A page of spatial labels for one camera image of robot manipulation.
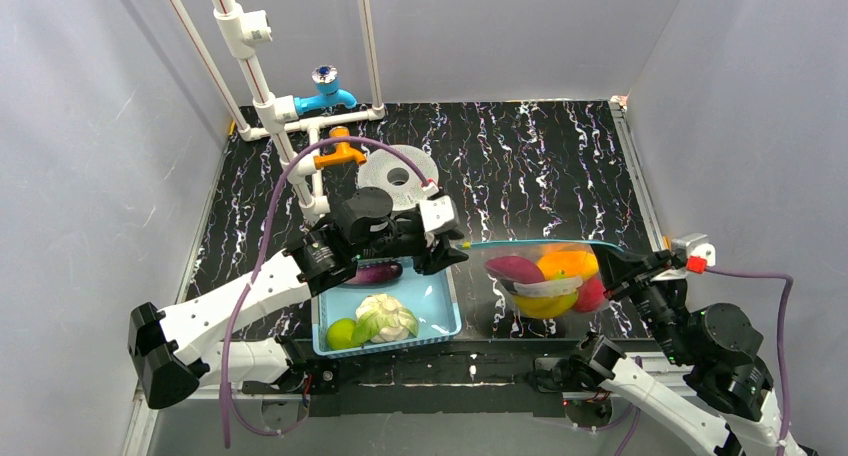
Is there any blue faucet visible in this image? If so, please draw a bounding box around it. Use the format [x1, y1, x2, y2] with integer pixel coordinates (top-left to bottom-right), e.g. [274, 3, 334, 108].
[294, 65, 358, 116]

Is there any black base frame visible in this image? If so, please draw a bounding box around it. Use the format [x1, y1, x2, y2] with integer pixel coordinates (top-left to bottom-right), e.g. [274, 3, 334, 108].
[291, 338, 664, 419]

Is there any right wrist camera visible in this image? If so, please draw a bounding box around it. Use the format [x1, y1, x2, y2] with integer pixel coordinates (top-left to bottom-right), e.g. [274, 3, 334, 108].
[671, 233, 716, 274]

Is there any white cauliflower with leaves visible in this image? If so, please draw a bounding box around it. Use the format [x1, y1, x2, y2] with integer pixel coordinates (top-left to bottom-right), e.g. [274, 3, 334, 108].
[353, 293, 419, 346]

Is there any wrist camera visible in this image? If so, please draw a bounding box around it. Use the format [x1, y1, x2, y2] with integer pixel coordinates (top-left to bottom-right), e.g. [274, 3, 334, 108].
[671, 233, 716, 274]
[417, 179, 458, 235]

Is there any orange carrot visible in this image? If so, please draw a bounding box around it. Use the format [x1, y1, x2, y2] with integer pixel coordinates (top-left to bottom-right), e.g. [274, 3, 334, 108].
[536, 250, 598, 281]

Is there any orange faucet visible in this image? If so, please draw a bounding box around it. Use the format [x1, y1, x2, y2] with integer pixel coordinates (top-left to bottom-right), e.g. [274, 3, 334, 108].
[313, 126, 367, 170]

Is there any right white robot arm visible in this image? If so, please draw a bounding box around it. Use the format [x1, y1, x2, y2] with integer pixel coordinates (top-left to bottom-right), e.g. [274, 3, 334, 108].
[528, 234, 816, 455]

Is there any light blue plastic basket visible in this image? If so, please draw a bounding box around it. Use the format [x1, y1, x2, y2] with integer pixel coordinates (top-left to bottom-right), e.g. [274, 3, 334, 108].
[312, 260, 462, 358]

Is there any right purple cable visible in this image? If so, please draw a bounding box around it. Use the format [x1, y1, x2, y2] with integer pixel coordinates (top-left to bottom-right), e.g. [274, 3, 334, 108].
[616, 266, 795, 456]

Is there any clear zip top bag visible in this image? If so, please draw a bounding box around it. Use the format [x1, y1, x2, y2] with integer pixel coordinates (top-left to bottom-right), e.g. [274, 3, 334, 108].
[458, 239, 622, 320]

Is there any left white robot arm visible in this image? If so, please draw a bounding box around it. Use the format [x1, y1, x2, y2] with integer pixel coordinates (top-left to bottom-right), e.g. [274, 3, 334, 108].
[127, 187, 468, 409]

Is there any white pvc pipe frame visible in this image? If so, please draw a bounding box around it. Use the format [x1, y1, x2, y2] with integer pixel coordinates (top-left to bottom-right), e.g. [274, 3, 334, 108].
[167, 0, 386, 223]

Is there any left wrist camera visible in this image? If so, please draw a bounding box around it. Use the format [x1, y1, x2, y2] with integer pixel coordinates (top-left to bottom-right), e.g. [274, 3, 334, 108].
[417, 179, 458, 235]

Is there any large yellow banana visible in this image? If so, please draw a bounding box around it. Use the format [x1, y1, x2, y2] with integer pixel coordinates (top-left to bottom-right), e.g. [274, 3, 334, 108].
[510, 276, 583, 319]

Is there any red apple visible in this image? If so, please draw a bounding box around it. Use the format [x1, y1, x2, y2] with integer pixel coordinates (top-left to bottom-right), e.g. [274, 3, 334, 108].
[571, 276, 607, 313]

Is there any purple eggplant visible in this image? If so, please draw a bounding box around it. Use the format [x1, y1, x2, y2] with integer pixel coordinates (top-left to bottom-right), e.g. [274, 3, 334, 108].
[346, 261, 403, 286]

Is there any grey filament spool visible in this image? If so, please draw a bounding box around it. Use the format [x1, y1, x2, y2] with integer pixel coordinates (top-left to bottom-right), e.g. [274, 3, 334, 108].
[356, 145, 439, 212]

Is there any magenta sweet potato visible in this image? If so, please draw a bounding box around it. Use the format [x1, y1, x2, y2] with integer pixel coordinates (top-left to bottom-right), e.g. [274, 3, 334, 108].
[484, 255, 546, 284]

